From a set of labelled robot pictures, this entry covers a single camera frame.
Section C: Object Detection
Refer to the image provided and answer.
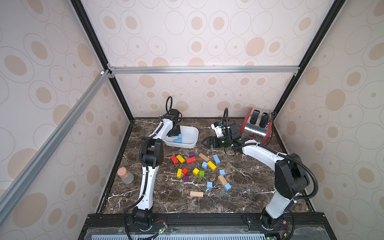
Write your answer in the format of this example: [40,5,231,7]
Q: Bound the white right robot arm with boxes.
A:
[202,121,319,230]

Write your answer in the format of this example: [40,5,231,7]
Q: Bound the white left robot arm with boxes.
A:
[133,109,181,227]

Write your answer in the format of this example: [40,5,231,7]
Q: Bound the white rectangular dish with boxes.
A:
[164,126,199,149]

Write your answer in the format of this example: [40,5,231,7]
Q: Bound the red silver toaster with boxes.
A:
[240,108,276,145]

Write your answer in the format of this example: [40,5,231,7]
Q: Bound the long tan block upper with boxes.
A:
[199,153,210,163]

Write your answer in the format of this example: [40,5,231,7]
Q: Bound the long tan block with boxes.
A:
[199,153,210,163]
[190,191,204,198]

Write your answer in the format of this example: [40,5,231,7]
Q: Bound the long yellow block right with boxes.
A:
[208,161,217,171]

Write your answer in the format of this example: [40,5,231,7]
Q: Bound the long yellow block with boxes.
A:
[208,161,217,171]
[176,155,186,164]

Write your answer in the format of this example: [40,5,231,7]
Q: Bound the long red block left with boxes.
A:
[171,155,179,165]

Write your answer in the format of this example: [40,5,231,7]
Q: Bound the long red block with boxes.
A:
[186,157,196,164]
[171,155,179,165]

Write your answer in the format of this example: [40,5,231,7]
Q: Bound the long red block middle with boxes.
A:
[186,157,196,164]

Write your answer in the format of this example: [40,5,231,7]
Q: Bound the tan block right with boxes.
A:
[218,175,228,186]

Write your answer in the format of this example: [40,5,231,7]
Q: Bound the long yellow block left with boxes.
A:
[176,155,186,164]

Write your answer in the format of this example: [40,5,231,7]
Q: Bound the small yellow cube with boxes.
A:
[193,168,200,176]

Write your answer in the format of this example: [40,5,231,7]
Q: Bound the blue cube lower right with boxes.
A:
[224,183,232,191]

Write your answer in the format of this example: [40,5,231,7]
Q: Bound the small red cube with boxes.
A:
[182,168,189,176]

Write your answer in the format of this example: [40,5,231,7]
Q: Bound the long tan block bottom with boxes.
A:
[190,191,204,198]

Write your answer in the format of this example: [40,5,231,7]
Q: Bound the pink lidded glass jar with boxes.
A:
[117,167,134,185]

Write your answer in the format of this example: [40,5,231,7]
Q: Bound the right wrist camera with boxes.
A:
[211,122,225,138]

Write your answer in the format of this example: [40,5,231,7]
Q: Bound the silver horizontal frame bar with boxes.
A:
[111,66,300,75]

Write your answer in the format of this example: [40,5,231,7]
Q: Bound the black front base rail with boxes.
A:
[79,213,336,240]

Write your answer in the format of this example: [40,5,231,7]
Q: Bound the silver diagonal frame bar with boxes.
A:
[1,70,111,225]

